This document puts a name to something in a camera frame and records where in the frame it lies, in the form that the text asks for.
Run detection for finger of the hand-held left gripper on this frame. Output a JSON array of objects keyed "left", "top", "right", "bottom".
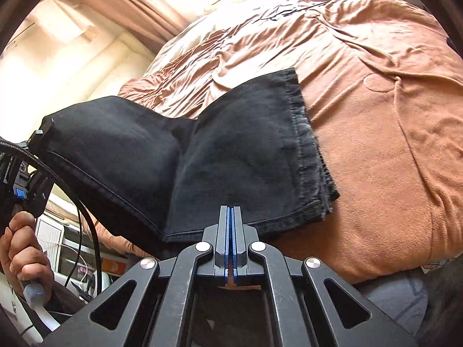
[{"left": 29, "top": 117, "right": 55, "bottom": 149}]

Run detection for pink curtain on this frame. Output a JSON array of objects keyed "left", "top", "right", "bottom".
[{"left": 72, "top": 0, "right": 207, "bottom": 44}]

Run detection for cream leather headboard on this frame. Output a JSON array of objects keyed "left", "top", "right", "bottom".
[{"left": 0, "top": 7, "right": 156, "bottom": 116}]

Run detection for brown blanket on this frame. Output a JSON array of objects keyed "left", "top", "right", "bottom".
[{"left": 81, "top": 0, "right": 463, "bottom": 286}]

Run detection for person's left hand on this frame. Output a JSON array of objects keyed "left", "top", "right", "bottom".
[{"left": 0, "top": 211, "right": 55, "bottom": 297}]

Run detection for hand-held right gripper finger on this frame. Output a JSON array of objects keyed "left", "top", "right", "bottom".
[
  {"left": 231, "top": 206, "right": 420, "bottom": 347},
  {"left": 41, "top": 205, "right": 232, "bottom": 347}
]

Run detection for black pants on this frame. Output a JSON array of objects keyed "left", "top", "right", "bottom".
[{"left": 29, "top": 68, "right": 341, "bottom": 250}]

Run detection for black braided cable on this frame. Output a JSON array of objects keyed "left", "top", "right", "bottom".
[{"left": 0, "top": 135, "right": 102, "bottom": 297}]

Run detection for person's right leg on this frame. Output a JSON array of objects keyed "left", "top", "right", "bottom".
[{"left": 356, "top": 269, "right": 429, "bottom": 335}]

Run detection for white cabinet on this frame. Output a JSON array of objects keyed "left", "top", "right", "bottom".
[{"left": 32, "top": 217, "right": 127, "bottom": 297}]

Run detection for cartoon print bed sheet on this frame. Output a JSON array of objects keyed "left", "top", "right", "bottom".
[{"left": 421, "top": 256, "right": 456, "bottom": 272}]

